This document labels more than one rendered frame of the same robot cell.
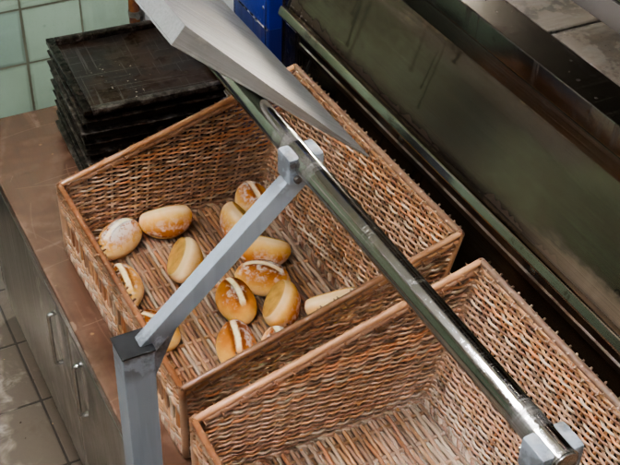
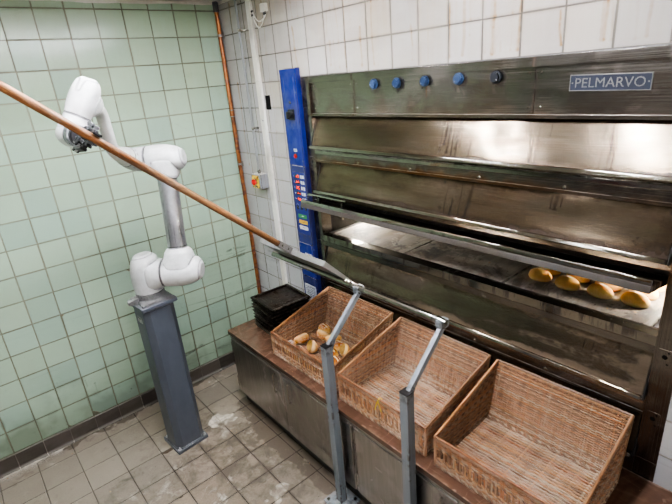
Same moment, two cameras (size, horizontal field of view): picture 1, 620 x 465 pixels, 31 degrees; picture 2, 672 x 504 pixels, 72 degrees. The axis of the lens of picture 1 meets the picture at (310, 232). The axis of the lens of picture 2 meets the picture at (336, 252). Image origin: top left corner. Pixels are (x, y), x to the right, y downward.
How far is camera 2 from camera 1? 98 cm
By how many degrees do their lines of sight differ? 20
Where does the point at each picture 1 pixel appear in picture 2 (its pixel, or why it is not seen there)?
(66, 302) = (280, 365)
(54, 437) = (270, 429)
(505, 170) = (401, 290)
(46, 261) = (269, 357)
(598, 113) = (422, 265)
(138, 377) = (329, 354)
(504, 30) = (392, 255)
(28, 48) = (228, 311)
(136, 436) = (329, 374)
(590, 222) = (427, 294)
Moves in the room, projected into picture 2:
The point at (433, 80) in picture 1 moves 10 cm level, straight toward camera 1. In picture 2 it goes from (374, 275) to (377, 282)
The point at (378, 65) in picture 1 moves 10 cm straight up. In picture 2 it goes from (356, 276) to (355, 261)
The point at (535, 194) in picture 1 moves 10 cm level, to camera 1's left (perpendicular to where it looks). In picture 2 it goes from (411, 293) to (393, 296)
